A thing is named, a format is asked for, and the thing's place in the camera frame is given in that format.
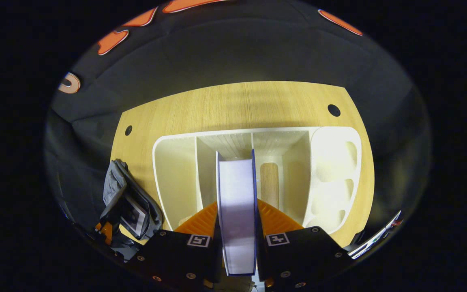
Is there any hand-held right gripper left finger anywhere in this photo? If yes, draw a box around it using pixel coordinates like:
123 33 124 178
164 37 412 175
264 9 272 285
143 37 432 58
136 202 223 290

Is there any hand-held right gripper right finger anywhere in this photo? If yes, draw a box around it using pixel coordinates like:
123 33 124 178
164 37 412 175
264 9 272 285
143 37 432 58
256 199 353 290

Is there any portrait cover book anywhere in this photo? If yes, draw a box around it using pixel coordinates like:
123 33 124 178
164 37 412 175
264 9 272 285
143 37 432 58
120 197 151 238

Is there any grey schoolbag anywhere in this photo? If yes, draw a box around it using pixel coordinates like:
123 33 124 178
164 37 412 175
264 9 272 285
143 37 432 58
96 159 164 260

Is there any white bookshelf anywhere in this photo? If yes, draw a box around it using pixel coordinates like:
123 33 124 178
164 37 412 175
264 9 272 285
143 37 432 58
152 127 362 236

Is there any blue book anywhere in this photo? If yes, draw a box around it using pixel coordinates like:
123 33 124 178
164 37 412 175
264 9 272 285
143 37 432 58
216 149 258 277

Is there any black backdrop cloth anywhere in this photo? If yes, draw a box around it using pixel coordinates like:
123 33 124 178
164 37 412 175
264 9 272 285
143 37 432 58
43 0 433 244

